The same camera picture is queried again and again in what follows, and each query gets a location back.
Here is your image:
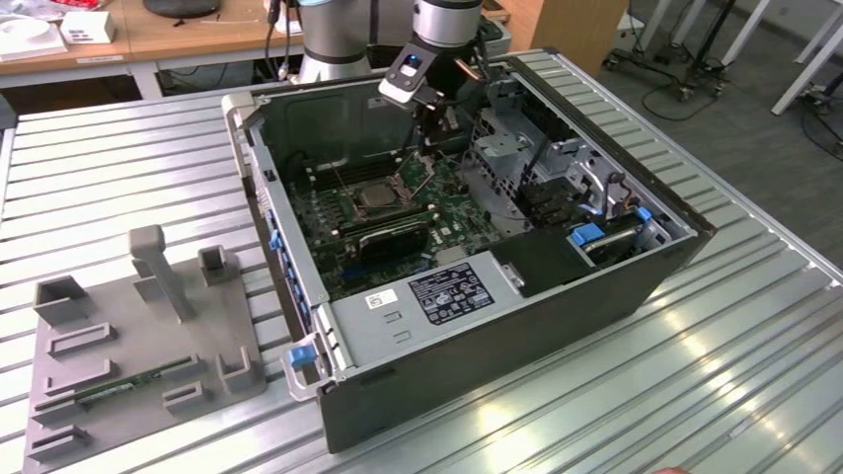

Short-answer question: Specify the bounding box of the black graphics card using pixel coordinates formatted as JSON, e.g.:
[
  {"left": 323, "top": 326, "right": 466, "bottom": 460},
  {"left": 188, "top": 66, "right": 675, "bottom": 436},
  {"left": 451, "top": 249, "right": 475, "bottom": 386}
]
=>
[{"left": 359, "top": 219, "right": 431, "bottom": 266}]

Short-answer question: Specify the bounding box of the black plastic shroud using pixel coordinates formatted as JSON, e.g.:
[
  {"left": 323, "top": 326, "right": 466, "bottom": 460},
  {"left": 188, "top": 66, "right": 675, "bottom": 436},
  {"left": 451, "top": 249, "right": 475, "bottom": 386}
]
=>
[{"left": 490, "top": 229, "right": 598, "bottom": 297}]

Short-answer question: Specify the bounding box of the silver drive cage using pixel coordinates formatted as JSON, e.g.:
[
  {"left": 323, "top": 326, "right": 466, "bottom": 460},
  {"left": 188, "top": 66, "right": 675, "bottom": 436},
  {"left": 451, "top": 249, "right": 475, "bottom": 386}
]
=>
[{"left": 471, "top": 78, "right": 581, "bottom": 221}]

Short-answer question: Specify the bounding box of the white labelled box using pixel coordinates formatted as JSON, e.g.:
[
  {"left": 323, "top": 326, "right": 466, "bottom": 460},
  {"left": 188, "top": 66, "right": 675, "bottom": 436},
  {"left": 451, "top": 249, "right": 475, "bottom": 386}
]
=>
[{"left": 59, "top": 10, "right": 118, "bottom": 45}]

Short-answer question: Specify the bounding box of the black hard disk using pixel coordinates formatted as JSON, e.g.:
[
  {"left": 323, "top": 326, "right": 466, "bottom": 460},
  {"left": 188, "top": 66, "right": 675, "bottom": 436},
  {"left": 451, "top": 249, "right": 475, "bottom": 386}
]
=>
[{"left": 579, "top": 227, "right": 646, "bottom": 269}]

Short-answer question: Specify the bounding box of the black hanging cable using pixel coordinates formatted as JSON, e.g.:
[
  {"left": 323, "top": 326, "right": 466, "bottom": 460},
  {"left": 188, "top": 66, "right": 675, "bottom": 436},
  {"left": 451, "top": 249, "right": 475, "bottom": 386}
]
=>
[{"left": 262, "top": 0, "right": 296, "bottom": 84}]

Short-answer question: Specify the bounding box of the wooden desk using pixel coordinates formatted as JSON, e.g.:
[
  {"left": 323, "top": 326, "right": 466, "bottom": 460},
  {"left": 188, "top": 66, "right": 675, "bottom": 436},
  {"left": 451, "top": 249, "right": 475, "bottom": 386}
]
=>
[{"left": 0, "top": 0, "right": 513, "bottom": 103}]

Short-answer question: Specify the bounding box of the dark grey round object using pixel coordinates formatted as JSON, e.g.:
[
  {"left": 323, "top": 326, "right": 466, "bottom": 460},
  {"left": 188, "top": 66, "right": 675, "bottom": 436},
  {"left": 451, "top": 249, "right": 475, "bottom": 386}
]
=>
[{"left": 143, "top": 0, "right": 223, "bottom": 16}]

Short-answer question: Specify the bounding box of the wooden cabinet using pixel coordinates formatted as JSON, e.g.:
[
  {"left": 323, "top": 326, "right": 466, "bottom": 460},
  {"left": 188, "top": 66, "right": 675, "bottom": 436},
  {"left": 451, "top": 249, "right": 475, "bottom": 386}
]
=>
[{"left": 530, "top": 0, "right": 627, "bottom": 78}]

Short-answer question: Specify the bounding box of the CPU socket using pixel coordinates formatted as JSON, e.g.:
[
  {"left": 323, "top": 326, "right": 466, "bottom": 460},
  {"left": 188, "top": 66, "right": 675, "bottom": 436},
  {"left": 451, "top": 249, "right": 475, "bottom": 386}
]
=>
[{"left": 342, "top": 175, "right": 410, "bottom": 223}]

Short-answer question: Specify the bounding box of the green RAM stick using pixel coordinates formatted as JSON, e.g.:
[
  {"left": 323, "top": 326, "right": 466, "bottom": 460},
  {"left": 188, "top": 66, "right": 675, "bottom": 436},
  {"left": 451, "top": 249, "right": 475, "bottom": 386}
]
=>
[
  {"left": 336, "top": 214, "right": 427, "bottom": 237},
  {"left": 70, "top": 358, "right": 194, "bottom": 407}
]

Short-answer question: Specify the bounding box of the black wheeled stand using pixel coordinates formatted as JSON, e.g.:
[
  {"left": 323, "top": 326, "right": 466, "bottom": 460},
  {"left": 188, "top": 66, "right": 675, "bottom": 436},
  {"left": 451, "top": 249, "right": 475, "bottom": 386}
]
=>
[{"left": 602, "top": 0, "right": 733, "bottom": 103}]

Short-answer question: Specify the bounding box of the grey parts rack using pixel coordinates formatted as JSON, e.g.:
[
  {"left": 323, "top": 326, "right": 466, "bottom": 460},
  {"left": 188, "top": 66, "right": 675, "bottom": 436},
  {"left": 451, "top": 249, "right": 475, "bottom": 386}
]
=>
[{"left": 23, "top": 224, "right": 271, "bottom": 474}]

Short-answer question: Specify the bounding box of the white flat box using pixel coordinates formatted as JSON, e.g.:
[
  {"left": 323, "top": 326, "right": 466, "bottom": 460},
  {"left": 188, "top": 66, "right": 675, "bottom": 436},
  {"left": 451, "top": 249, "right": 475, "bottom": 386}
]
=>
[{"left": 0, "top": 17, "right": 67, "bottom": 63}]

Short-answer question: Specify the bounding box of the blue disk carrier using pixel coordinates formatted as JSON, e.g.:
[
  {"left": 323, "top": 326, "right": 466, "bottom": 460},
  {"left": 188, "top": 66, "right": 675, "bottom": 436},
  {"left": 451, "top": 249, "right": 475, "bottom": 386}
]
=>
[{"left": 567, "top": 222, "right": 607, "bottom": 248}]

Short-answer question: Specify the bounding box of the green motherboard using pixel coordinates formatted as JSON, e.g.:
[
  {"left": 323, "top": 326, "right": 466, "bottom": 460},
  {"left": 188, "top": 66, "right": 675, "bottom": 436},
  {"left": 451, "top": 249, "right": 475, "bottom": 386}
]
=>
[{"left": 288, "top": 147, "right": 522, "bottom": 297}]

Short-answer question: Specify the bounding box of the white table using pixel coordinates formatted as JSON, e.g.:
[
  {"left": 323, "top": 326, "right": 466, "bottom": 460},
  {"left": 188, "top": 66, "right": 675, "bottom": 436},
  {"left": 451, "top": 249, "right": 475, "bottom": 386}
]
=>
[{"left": 770, "top": 0, "right": 843, "bottom": 118}]

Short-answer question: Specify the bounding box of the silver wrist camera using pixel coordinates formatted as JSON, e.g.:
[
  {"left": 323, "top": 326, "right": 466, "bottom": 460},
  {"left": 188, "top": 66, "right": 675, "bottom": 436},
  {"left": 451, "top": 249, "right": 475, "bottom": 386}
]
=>
[{"left": 378, "top": 41, "right": 442, "bottom": 108}]

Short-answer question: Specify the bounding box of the black grey PC case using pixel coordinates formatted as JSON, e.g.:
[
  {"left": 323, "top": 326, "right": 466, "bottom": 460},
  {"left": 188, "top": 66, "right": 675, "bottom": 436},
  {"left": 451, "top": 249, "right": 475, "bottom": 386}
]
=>
[{"left": 220, "top": 46, "right": 719, "bottom": 455}]

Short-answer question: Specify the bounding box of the grey power supply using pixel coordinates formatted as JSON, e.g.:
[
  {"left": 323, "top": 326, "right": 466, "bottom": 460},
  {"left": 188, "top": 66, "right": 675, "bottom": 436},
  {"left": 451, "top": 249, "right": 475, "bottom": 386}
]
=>
[{"left": 326, "top": 249, "right": 529, "bottom": 369}]

